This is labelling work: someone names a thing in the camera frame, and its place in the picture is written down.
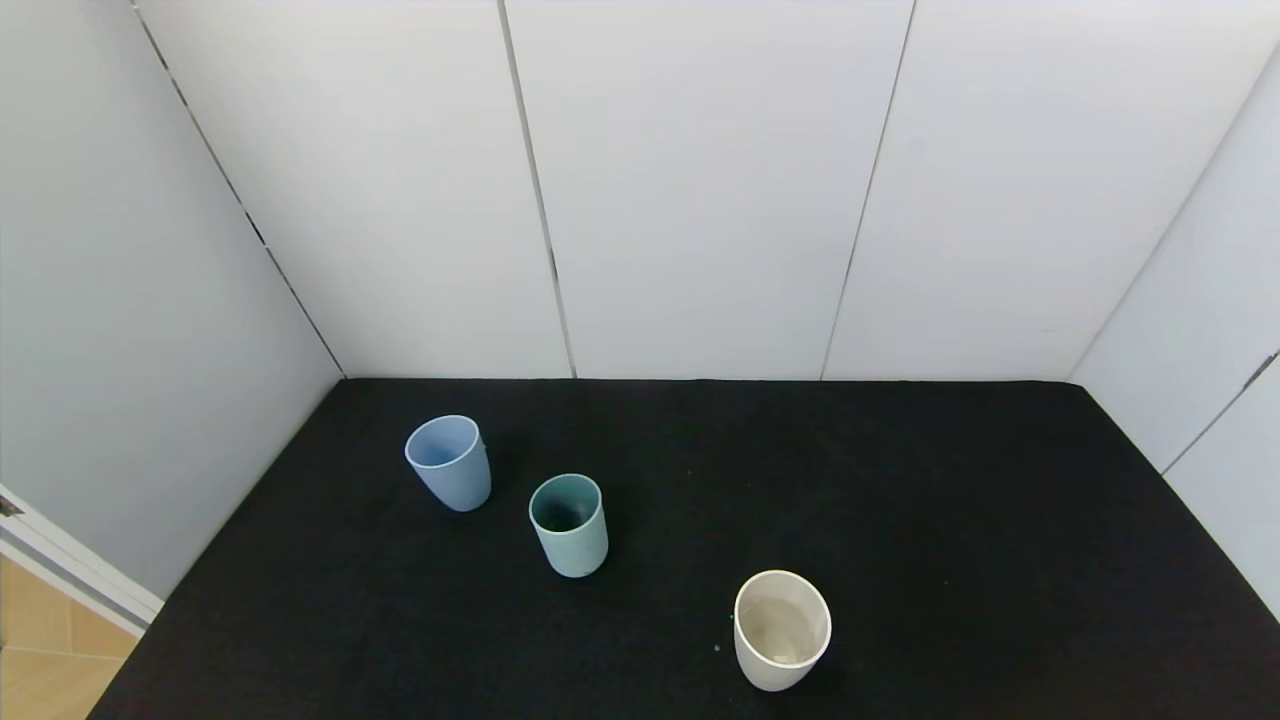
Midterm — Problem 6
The light blue plastic cup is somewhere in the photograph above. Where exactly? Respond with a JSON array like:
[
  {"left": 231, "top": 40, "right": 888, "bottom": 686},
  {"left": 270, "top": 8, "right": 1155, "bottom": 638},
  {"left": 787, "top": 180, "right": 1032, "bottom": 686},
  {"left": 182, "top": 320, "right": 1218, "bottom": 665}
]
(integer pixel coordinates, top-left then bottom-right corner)
[{"left": 404, "top": 414, "right": 493, "bottom": 513}]

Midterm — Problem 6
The white plastic cup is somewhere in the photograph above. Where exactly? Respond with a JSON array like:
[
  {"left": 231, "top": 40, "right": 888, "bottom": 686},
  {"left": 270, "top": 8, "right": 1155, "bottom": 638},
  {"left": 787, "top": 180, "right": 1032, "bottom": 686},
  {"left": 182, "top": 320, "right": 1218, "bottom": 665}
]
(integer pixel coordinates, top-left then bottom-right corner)
[{"left": 733, "top": 570, "right": 833, "bottom": 693}]

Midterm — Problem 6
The teal plastic cup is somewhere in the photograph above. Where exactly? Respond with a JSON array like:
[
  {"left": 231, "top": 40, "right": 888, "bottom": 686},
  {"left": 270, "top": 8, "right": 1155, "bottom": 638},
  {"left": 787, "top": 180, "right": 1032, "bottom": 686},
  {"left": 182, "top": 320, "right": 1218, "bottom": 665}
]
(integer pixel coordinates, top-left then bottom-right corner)
[{"left": 528, "top": 473, "right": 609, "bottom": 579}]

